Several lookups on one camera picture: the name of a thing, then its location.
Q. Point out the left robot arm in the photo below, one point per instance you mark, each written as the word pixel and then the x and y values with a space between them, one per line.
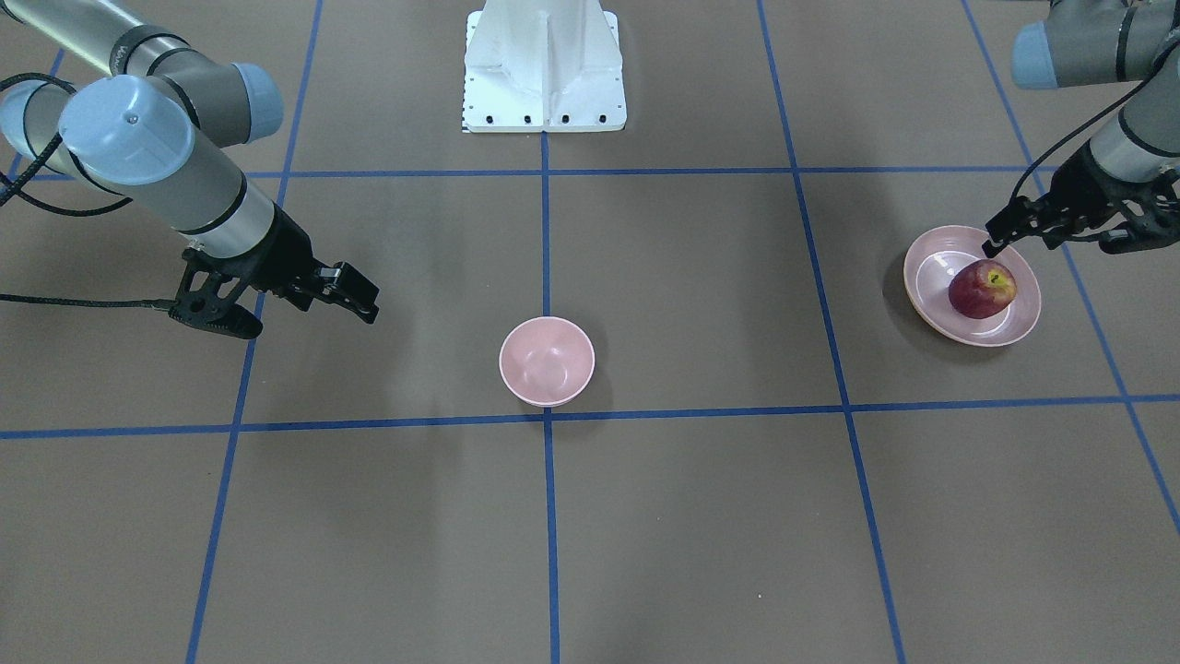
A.
pixel 1082 43

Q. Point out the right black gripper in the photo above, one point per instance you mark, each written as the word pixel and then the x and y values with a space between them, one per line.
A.
pixel 288 254

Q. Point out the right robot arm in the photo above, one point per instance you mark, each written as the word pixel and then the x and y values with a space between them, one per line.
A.
pixel 153 132

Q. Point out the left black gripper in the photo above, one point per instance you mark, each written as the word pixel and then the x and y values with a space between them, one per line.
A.
pixel 1093 191

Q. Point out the white camera mast base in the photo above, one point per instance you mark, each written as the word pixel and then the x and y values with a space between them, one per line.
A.
pixel 543 66

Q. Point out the red apple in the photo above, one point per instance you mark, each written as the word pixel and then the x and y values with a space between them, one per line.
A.
pixel 982 289

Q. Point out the pink bowl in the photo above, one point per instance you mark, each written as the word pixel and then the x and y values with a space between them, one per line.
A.
pixel 547 361

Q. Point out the pink plate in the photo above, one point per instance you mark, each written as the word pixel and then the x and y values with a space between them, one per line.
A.
pixel 937 257

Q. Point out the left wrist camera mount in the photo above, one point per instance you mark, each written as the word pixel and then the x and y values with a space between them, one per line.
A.
pixel 1150 211

